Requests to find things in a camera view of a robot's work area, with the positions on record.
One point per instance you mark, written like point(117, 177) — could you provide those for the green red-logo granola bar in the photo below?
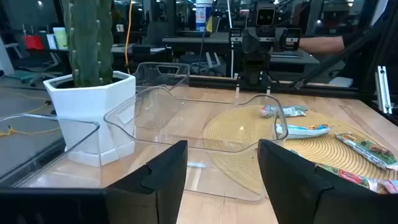
point(351, 177)

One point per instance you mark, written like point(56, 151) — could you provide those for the person's forearm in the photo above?
point(320, 44)

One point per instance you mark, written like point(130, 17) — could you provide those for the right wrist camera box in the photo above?
point(265, 15)

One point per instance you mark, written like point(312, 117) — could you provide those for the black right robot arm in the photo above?
point(255, 71)

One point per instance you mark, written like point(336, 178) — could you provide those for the round yellow woven placemat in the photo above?
point(311, 149)

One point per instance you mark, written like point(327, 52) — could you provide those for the silver aluminium rail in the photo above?
point(383, 90)

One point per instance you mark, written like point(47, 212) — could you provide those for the red storage box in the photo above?
point(33, 43)

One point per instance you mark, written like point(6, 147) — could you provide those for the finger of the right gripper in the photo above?
point(252, 43)
point(277, 45)

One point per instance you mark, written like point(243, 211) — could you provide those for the blue white granola bar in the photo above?
point(304, 132)

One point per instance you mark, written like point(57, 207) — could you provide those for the green brown-print granola bar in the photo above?
point(367, 149)

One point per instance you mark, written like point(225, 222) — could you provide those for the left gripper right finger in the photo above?
point(289, 193)

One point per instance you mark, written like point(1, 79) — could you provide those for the long clear plastic bin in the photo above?
point(174, 124)

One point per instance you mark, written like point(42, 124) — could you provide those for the white blue-labelled canister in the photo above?
point(203, 15)

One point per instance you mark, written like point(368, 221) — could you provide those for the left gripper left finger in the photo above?
point(161, 193)

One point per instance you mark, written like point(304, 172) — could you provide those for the green cactus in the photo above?
point(87, 43)

